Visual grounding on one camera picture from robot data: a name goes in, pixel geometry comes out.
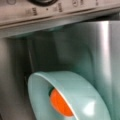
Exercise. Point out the orange toy carrot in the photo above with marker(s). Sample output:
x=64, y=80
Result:
x=59, y=104

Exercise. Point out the teal bowl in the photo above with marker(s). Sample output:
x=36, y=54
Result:
x=83, y=99

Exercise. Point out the silver toaster oven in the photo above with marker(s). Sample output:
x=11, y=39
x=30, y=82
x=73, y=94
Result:
x=80, y=36

